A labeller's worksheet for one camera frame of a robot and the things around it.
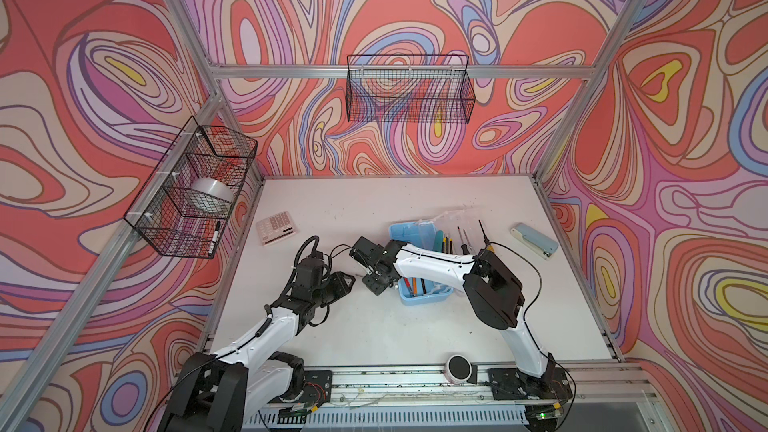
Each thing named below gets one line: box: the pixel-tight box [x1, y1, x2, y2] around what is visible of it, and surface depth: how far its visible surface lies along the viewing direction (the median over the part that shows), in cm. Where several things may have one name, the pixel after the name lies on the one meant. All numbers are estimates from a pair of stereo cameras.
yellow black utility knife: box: [442, 236, 453, 254], surface depth 92 cm
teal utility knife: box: [433, 230, 445, 253], surface depth 93 cm
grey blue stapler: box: [510, 223, 559, 260], surface depth 101 cm
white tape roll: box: [190, 178, 234, 216], surface depth 74 cm
